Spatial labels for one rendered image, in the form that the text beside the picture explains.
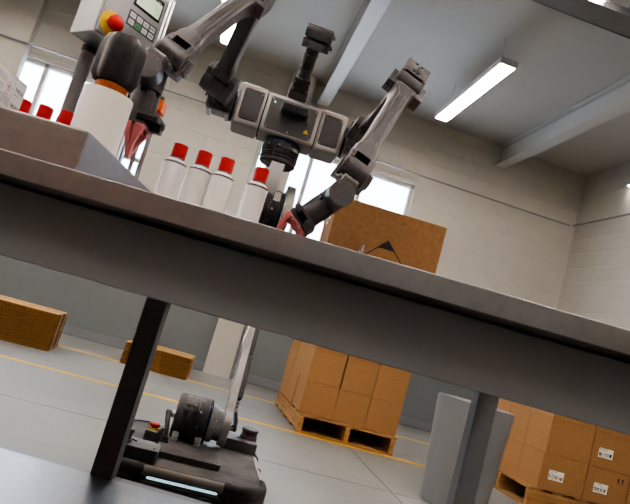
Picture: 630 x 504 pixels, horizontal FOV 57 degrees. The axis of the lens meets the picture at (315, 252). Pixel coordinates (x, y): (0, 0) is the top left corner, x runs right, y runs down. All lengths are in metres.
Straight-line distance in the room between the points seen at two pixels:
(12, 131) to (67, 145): 0.05
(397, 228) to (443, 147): 6.14
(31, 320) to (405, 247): 4.29
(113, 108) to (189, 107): 6.12
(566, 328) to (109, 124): 0.84
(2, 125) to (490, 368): 0.49
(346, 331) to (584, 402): 0.21
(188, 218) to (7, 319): 5.05
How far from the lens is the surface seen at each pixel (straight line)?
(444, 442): 3.65
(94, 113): 1.11
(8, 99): 1.27
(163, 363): 5.78
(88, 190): 0.50
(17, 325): 5.48
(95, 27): 1.55
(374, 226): 1.54
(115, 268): 0.53
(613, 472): 5.05
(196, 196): 1.34
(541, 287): 8.00
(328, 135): 2.11
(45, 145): 0.60
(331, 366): 4.72
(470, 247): 7.58
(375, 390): 4.84
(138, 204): 0.49
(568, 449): 4.79
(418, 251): 1.56
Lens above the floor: 0.76
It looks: 8 degrees up
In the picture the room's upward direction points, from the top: 16 degrees clockwise
